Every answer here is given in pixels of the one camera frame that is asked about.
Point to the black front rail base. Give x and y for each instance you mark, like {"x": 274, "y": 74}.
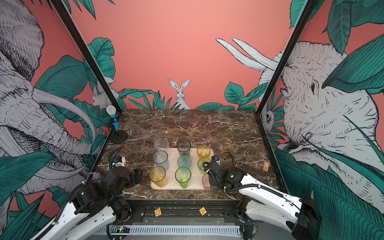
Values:
{"x": 233, "y": 211}

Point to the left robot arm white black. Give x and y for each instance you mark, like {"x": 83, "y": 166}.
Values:
{"x": 92, "y": 205}

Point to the toy microphone on stand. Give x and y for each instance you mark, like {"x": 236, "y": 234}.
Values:
{"x": 117, "y": 136}

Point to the small wooden block right edge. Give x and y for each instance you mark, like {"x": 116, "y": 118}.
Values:
{"x": 266, "y": 166}

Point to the small purple toy figure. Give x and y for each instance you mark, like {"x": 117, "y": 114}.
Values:
{"x": 96, "y": 175}

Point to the right black frame post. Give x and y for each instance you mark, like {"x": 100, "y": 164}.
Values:
{"x": 298, "y": 29}

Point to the blue grey plastic glass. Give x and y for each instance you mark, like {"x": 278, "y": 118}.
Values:
{"x": 160, "y": 158}

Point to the dark brown plastic glass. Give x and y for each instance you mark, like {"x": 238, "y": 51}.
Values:
{"x": 184, "y": 147}

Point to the tall light green glass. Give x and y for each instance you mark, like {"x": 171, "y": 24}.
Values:
{"x": 183, "y": 176}

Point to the black frame post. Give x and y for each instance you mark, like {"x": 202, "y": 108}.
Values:
{"x": 66, "y": 18}
{"x": 298, "y": 29}

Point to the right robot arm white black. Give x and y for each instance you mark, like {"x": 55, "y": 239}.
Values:
{"x": 260, "y": 202}

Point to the green plastic glass short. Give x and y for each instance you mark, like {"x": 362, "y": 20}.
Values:
{"x": 200, "y": 164}

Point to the clear plastic glass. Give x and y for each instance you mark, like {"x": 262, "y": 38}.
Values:
{"x": 162, "y": 144}

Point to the beige square tray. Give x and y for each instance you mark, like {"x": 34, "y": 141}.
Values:
{"x": 195, "y": 183}

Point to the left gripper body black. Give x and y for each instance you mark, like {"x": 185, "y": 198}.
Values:
{"x": 131, "y": 182}

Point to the left black frame post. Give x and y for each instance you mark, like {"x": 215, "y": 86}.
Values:
{"x": 66, "y": 18}

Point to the teal frosted glass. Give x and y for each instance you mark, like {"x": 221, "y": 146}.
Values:
{"x": 184, "y": 162}

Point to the pink plastic glass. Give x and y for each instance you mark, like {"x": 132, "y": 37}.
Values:
{"x": 206, "y": 182}

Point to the amber plastic glass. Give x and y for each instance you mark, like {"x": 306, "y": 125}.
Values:
{"x": 157, "y": 176}

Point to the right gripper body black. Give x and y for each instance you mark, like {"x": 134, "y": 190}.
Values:
{"x": 215, "y": 184}

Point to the yellow plastic glass front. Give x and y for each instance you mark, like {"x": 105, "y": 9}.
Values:
{"x": 203, "y": 151}

